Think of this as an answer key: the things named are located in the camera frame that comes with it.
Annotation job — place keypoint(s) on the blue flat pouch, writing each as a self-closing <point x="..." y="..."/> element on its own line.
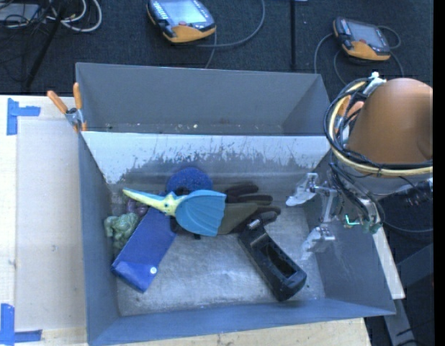
<point x="145" y="251"/>

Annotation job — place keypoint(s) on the purple toy grapes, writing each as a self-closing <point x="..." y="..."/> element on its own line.
<point x="136" y="207"/>

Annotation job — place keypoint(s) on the black glove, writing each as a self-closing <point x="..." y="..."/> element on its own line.
<point x="249" y="197"/>

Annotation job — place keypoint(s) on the green toy frog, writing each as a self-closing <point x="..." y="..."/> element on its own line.
<point x="121" y="228"/>

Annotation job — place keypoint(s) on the grey metal bin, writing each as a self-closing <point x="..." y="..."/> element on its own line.
<point x="208" y="265"/>

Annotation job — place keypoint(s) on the pale wood board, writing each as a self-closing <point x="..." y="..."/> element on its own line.
<point x="46" y="211"/>

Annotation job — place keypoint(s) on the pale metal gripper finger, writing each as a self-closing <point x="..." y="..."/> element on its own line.
<point x="319" y="237"/>
<point x="304" y="189"/>

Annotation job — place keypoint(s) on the blue and yellow toy fish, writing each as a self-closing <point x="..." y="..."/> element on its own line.
<point x="201" y="211"/>

